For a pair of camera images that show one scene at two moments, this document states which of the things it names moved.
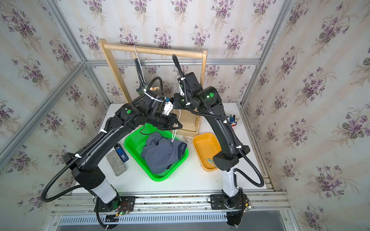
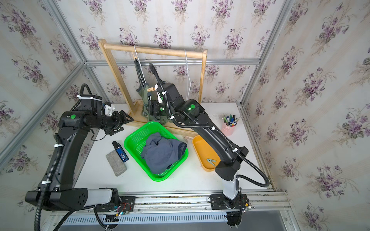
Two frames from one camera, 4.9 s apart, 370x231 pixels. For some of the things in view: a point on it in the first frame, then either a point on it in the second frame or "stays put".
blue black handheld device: (120, 151) stays put
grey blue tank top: (160, 153) stays put
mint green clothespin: (212, 161) stays put
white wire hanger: (176, 126) → (187, 71)
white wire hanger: (138, 62) stays put
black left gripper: (170, 124) → (118, 121)
